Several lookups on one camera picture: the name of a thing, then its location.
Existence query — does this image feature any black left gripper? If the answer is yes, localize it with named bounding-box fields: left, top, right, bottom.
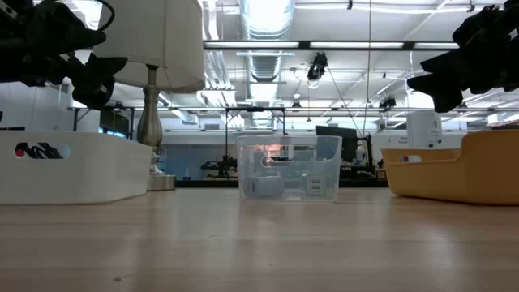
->
left=0, top=0, right=129, bottom=111

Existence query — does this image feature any dark background screen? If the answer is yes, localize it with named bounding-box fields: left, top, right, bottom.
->
left=99, top=109, right=135, bottom=139

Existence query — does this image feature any overhead light bar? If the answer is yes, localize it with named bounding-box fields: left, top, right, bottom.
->
left=202, top=39, right=461, bottom=51

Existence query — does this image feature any hanging ceiling cord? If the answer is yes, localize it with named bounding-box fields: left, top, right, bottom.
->
left=362, top=0, right=372, bottom=137

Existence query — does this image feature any black background frame stand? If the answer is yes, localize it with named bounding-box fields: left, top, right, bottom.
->
left=224, top=105, right=286, bottom=179

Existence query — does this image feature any lavender wall charger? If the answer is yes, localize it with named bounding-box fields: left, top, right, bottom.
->
left=245, top=174, right=286, bottom=200

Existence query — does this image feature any black background monitor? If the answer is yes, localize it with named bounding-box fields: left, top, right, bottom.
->
left=315, top=124, right=358, bottom=163

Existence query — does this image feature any green wall charger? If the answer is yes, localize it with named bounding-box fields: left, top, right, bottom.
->
left=299, top=172, right=328, bottom=198

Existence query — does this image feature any white shade table lamp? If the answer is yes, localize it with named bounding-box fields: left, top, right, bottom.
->
left=92, top=0, right=206, bottom=192

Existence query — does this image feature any silver ceiling duct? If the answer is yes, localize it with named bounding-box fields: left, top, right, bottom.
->
left=238, top=0, right=297, bottom=127

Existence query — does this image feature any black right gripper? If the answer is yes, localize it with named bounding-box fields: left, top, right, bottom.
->
left=406, top=0, right=519, bottom=114

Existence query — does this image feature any clear plastic bin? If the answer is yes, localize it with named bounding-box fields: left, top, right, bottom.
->
left=236, top=135, right=343, bottom=204

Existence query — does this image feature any white background pillar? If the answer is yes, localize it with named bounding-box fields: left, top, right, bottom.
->
left=405, top=109, right=443, bottom=149

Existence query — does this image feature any yellow plastic bin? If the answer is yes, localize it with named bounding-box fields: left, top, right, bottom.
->
left=380, top=129, right=519, bottom=206

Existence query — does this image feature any white plastic bin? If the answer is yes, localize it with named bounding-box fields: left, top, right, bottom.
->
left=0, top=130, right=154, bottom=206

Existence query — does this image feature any black hanging ceiling camera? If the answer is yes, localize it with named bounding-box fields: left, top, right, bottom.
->
left=306, top=51, right=329, bottom=82

